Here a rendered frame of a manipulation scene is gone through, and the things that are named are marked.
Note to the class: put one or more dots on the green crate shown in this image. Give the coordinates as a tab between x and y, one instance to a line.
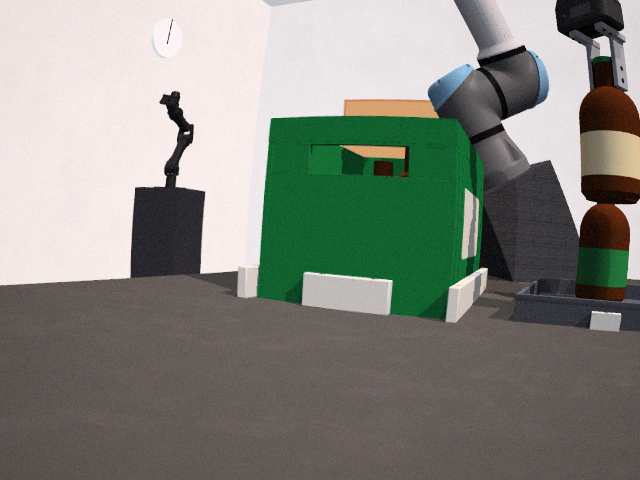
421	232

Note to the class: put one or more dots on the brown glass bottle with cream label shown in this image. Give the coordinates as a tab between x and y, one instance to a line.
609	141

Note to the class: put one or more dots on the brown glass bottle with green label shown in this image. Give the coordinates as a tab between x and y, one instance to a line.
603	254

